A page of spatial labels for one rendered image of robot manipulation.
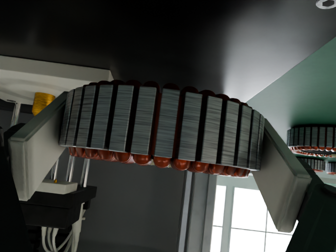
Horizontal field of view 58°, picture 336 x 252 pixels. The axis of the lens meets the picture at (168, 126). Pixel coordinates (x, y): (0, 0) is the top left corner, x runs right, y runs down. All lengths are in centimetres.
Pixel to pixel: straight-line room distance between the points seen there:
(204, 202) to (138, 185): 18
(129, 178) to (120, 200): 4
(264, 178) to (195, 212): 24
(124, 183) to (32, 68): 34
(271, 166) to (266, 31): 7
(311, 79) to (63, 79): 21
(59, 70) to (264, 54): 15
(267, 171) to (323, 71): 13
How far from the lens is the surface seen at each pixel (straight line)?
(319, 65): 26
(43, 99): 33
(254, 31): 16
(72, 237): 49
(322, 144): 48
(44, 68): 26
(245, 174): 16
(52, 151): 17
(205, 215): 41
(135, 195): 56
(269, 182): 16
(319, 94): 34
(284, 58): 20
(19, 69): 27
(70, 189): 36
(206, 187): 41
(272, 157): 16
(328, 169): 108
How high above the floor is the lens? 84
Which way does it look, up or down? 9 degrees down
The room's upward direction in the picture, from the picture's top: 173 degrees counter-clockwise
